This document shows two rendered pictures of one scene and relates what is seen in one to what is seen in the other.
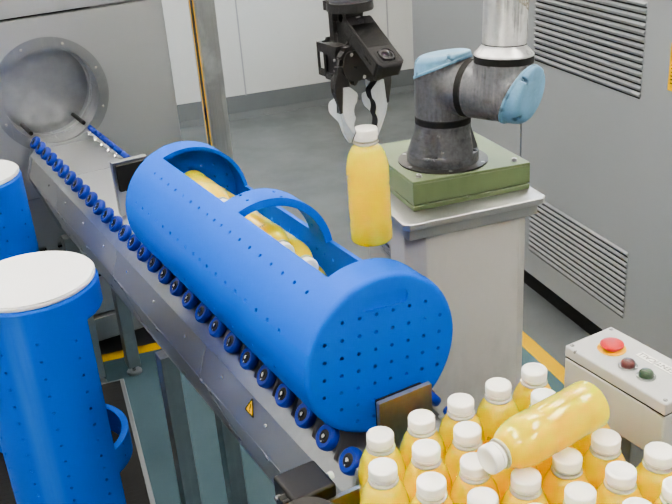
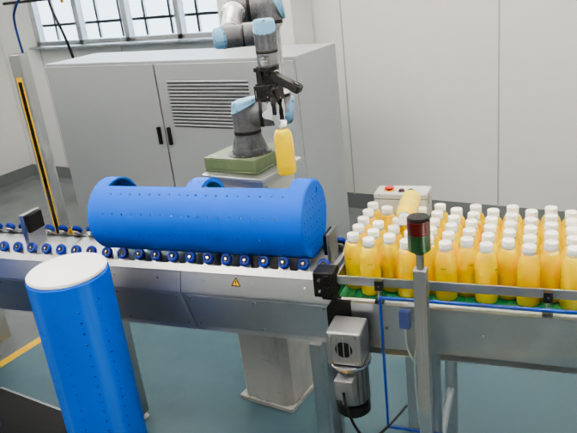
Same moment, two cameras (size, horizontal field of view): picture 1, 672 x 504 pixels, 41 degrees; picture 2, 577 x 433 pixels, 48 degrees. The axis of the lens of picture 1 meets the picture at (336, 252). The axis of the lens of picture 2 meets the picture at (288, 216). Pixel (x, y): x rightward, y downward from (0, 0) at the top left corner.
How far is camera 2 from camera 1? 1.42 m
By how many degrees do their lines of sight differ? 36
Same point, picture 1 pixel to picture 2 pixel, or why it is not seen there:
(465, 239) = (279, 184)
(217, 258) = (205, 210)
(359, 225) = (287, 165)
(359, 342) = (310, 212)
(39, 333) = (100, 290)
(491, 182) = not seen: hidden behind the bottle
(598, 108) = (227, 141)
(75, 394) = (116, 326)
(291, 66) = not seen: outside the picture
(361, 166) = (286, 137)
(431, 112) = (248, 127)
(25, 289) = (75, 271)
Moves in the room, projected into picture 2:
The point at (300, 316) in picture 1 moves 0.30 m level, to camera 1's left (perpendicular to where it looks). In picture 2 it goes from (286, 207) to (214, 236)
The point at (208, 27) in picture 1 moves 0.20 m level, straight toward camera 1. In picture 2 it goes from (41, 125) to (63, 129)
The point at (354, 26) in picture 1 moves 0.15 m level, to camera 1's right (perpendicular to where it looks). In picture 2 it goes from (276, 75) to (309, 67)
